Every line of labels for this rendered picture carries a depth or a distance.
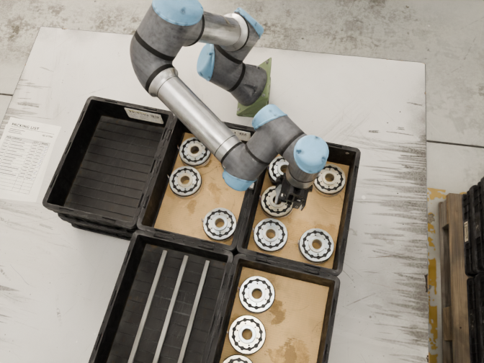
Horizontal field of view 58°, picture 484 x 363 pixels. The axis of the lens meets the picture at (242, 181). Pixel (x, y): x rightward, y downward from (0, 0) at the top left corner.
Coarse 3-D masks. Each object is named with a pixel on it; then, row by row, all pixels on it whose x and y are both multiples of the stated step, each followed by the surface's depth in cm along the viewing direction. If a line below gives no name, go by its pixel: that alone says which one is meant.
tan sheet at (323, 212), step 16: (304, 208) 138; (320, 208) 138; (336, 208) 137; (256, 224) 136; (288, 224) 136; (304, 224) 136; (320, 224) 136; (336, 224) 135; (288, 240) 134; (336, 240) 134; (288, 256) 132
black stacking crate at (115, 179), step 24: (96, 120) 151; (120, 120) 152; (144, 120) 149; (96, 144) 149; (120, 144) 149; (144, 144) 149; (72, 168) 142; (96, 168) 146; (120, 168) 145; (144, 168) 145; (72, 192) 143; (96, 192) 142; (120, 192) 142; (72, 216) 135; (120, 216) 139
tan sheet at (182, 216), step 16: (176, 160) 146; (208, 176) 143; (208, 192) 141; (224, 192) 141; (240, 192) 140; (160, 208) 139; (176, 208) 139; (192, 208) 139; (208, 208) 139; (240, 208) 138; (160, 224) 137; (176, 224) 137; (192, 224) 137; (208, 240) 135
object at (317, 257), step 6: (318, 228) 132; (306, 234) 131; (312, 234) 131; (318, 234) 131; (324, 234) 131; (300, 240) 131; (306, 240) 131; (324, 240) 130; (330, 240) 130; (300, 246) 130; (306, 246) 130; (330, 246) 130; (306, 252) 130; (312, 252) 129; (324, 252) 129; (330, 252) 129; (312, 258) 129; (318, 258) 129; (324, 258) 128
